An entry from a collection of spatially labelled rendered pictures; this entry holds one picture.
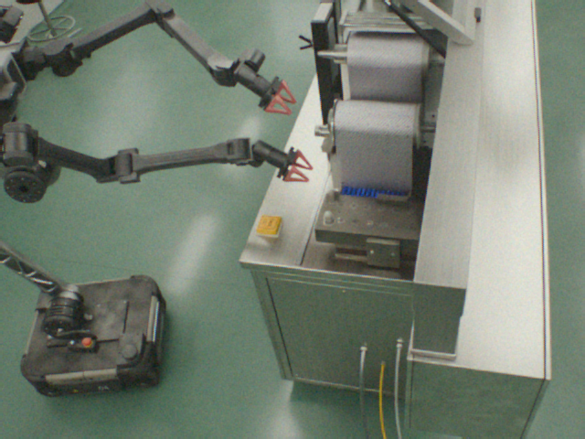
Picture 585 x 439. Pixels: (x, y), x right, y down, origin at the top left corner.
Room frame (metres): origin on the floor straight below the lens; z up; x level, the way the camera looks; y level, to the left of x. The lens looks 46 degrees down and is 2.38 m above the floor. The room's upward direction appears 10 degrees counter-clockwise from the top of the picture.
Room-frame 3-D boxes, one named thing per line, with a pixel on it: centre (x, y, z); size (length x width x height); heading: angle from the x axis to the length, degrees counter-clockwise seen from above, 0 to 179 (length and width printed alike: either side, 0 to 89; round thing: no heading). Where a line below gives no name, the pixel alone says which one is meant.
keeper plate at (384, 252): (1.16, -0.23, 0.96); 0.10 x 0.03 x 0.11; 69
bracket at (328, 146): (1.53, -0.14, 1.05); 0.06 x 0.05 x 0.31; 69
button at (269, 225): (1.41, 0.11, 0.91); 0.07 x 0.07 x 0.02; 69
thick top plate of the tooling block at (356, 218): (1.25, -0.25, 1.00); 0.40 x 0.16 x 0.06; 69
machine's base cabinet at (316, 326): (2.33, -0.55, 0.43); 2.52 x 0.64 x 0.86; 159
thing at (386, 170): (1.38, -0.25, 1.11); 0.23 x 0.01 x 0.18; 69
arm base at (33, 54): (1.86, 0.80, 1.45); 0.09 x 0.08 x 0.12; 177
